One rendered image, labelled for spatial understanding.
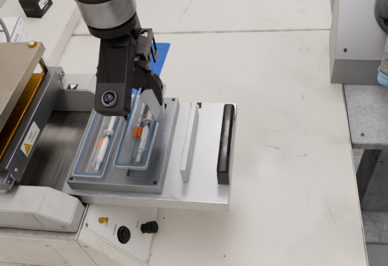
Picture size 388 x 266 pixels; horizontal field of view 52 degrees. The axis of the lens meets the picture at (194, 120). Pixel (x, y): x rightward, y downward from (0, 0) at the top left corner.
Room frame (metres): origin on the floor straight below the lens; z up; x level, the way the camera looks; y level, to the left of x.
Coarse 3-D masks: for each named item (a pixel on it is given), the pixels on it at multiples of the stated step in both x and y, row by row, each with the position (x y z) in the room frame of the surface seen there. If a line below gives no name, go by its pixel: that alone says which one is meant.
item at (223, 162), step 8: (232, 104) 0.49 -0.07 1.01; (224, 112) 0.47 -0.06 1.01; (232, 112) 0.47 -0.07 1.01; (224, 120) 0.45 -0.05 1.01; (232, 120) 0.45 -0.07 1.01; (224, 128) 0.44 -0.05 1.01; (232, 128) 0.44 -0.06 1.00; (224, 136) 0.42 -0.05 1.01; (232, 136) 0.43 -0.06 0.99; (224, 144) 0.40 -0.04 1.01; (224, 152) 0.39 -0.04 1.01; (224, 160) 0.37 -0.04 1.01; (224, 168) 0.35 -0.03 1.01; (224, 176) 0.35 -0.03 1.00
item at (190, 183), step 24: (192, 120) 0.47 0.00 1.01; (216, 120) 0.49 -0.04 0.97; (192, 144) 0.43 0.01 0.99; (216, 144) 0.44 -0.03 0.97; (168, 168) 0.40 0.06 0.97; (192, 168) 0.39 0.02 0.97; (216, 168) 0.38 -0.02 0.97; (72, 192) 0.39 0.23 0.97; (96, 192) 0.38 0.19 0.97; (120, 192) 0.38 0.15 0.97; (168, 192) 0.36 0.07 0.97; (192, 192) 0.35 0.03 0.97; (216, 192) 0.34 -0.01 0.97
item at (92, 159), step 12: (96, 120) 0.52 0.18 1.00; (108, 120) 0.52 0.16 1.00; (96, 132) 0.49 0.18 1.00; (108, 132) 0.49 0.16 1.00; (84, 144) 0.47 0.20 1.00; (96, 144) 0.46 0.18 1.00; (108, 144) 0.46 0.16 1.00; (84, 156) 0.44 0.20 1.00; (96, 156) 0.44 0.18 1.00; (84, 168) 0.41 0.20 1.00; (96, 168) 0.41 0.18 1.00
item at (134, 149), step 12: (132, 108) 0.50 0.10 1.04; (144, 108) 0.49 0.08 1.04; (132, 120) 0.47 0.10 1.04; (144, 120) 0.46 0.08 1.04; (132, 132) 0.44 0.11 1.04; (144, 132) 0.44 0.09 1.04; (120, 144) 0.42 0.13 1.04; (132, 144) 0.42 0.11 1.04; (144, 144) 0.41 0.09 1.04; (120, 156) 0.40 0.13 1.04; (132, 156) 0.39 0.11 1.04; (144, 156) 0.39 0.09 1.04
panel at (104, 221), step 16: (96, 208) 0.39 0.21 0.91; (112, 208) 0.40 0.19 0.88; (128, 208) 0.42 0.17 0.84; (144, 208) 0.43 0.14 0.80; (96, 224) 0.36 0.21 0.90; (112, 224) 0.37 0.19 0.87; (128, 224) 0.39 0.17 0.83; (112, 240) 0.35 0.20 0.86; (144, 240) 0.37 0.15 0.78; (144, 256) 0.34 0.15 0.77
